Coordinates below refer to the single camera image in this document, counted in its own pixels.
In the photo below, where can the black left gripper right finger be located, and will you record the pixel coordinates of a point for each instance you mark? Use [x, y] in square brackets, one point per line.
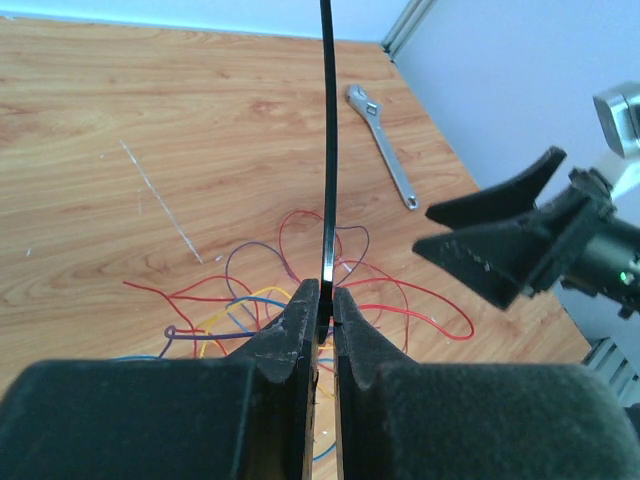
[400, 419]

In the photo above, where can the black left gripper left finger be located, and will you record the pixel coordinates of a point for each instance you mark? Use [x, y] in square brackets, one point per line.
[248, 415]

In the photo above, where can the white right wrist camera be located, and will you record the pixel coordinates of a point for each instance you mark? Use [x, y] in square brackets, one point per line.
[617, 110]

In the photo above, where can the silver adjustable wrench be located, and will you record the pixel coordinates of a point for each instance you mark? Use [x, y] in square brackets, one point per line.
[371, 111]

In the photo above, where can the black zip tie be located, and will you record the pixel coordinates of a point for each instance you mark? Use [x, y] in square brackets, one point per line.
[325, 307]

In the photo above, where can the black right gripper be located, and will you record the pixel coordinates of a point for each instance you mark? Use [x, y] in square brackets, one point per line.
[501, 245]

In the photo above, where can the aluminium corner post right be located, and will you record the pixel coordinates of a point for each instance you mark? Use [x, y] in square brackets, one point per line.
[405, 26]

